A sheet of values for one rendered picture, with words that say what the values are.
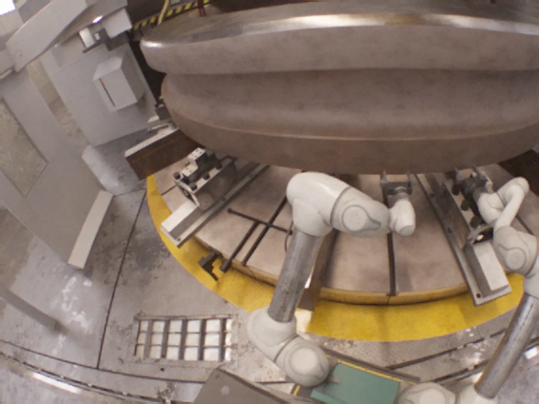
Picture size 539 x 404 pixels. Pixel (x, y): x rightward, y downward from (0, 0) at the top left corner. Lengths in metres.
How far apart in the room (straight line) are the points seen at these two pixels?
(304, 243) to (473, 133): 1.23
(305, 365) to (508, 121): 1.77
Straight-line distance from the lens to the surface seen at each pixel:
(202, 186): 2.23
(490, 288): 1.93
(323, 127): 1.61
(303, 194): 0.82
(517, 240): 0.94
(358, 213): 0.72
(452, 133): 1.68
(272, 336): 1.08
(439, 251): 2.10
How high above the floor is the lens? 2.02
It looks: 46 degrees down
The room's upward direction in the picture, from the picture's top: 19 degrees counter-clockwise
